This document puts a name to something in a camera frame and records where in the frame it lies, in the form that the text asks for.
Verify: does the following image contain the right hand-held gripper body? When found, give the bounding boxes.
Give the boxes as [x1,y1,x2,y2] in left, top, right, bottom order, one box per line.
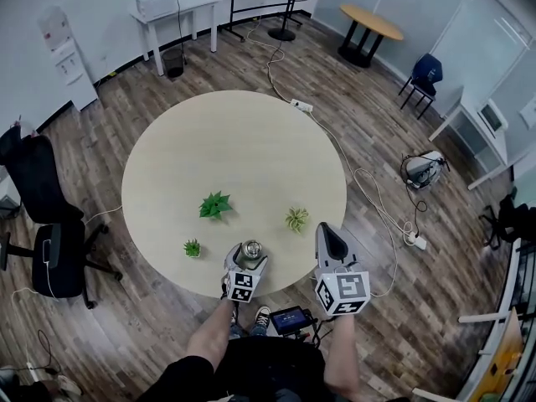
[313,260,372,318]

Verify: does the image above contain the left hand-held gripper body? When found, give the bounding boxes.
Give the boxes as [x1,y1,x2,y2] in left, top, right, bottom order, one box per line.
[220,268,264,305]

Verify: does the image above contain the silver metal bottle cap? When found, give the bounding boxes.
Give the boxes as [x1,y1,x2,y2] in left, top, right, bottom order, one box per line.
[241,240,264,260]

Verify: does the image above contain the person's right forearm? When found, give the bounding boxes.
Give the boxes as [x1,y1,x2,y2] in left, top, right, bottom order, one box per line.
[324,314,361,397]

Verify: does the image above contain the person's left forearm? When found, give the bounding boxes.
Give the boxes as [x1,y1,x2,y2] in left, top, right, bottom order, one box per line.
[186,297,238,372]

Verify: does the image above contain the yellow-green variegated potted plant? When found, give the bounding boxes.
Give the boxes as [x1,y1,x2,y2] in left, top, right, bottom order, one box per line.
[284,206,310,234]

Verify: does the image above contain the leafy green potted plant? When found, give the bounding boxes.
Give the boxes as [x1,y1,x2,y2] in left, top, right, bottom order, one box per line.
[198,190,232,220]

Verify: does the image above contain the small black screen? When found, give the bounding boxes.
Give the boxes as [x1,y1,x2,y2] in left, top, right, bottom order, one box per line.
[268,306,319,337]

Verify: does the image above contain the person's black shirt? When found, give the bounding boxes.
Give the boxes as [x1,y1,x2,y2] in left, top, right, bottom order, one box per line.
[137,335,420,402]

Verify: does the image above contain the black swivel chair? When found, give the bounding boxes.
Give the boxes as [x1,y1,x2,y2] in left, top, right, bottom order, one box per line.
[479,193,536,250]

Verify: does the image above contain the long white desk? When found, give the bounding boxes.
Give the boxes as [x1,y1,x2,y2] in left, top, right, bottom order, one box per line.
[427,85,529,191]

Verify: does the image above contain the blue chair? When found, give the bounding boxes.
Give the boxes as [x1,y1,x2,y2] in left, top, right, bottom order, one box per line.
[397,52,444,121]

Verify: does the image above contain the white microwave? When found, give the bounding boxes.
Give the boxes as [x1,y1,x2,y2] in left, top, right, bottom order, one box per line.
[477,98,509,132]

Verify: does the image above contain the black office chair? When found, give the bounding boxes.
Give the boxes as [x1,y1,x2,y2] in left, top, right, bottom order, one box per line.
[0,126,124,310]

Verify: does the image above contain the black mesh waste bin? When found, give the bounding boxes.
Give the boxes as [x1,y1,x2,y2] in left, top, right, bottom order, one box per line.
[162,47,186,79]

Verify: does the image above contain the round orange table black legs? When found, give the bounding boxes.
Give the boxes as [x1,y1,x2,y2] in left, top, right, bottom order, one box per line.
[337,3,405,69]

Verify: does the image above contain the white water dispenser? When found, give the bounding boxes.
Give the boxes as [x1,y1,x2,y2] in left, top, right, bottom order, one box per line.
[37,5,100,112]

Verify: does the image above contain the small white desk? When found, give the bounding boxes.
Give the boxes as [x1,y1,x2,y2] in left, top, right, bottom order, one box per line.
[128,0,223,77]

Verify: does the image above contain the white box appliance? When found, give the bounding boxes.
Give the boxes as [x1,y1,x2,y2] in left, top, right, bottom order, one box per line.
[135,0,177,20]

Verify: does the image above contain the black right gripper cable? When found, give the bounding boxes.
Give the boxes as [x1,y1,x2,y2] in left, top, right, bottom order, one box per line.
[312,318,336,347]

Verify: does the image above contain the long white floor cable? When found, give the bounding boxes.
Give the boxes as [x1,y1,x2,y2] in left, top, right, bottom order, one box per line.
[309,111,415,299]

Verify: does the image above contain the thin white cable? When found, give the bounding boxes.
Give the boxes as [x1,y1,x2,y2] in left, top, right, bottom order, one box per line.
[83,204,123,225]

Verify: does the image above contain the orange desk white frame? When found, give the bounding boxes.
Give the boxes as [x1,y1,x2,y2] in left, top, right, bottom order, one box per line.
[412,297,536,402]

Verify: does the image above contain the white phone cable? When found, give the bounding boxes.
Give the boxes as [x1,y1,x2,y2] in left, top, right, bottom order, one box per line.
[12,261,59,305]

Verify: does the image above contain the yellowish fan cable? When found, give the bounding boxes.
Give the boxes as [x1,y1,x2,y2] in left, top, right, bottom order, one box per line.
[246,14,294,102]

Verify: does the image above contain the black floor cable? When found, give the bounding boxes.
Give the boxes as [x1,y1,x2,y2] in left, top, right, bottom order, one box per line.
[24,328,64,376]

